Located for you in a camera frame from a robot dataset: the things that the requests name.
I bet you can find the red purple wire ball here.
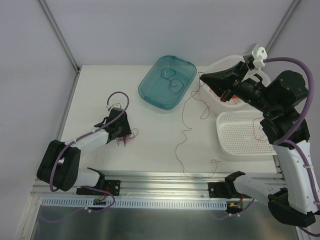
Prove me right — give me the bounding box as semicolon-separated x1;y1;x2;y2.
115;128;139;147

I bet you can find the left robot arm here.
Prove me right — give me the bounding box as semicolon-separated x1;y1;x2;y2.
36;107;132;195

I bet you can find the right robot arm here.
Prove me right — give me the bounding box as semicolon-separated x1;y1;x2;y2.
200;61;320;228

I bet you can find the white deep plastic basket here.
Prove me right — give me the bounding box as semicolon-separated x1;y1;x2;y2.
199;55;271;115

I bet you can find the white perforated shallow basket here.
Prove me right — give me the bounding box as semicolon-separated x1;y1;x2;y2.
216;110;276;157

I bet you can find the teal transparent plastic tray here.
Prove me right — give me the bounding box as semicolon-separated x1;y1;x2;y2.
138;55;197;110

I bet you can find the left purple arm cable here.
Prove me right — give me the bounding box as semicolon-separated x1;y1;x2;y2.
49;91;131;193

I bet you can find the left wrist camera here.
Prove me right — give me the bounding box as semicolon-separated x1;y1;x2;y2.
106;102;122;111

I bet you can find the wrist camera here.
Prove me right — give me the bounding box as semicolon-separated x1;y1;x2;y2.
242;43;268;70
106;102;122;111

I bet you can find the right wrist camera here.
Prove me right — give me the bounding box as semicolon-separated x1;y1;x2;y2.
242;43;268;70

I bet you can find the dark blue wire in tray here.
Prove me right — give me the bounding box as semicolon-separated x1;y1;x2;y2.
160;68;185;95

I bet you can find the aluminium mounting rail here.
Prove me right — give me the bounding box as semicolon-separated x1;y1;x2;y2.
31;171;286;202

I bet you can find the white slotted cable duct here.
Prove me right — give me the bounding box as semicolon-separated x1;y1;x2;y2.
41;197;227;211

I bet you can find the right aluminium frame post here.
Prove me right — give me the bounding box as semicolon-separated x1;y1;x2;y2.
259;0;303;59

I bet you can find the aluminium frame post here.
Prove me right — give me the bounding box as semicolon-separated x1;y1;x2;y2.
37;0;81;73
259;0;303;59

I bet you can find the left aluminium frame post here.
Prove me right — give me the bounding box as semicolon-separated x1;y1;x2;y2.
37;0;81;73

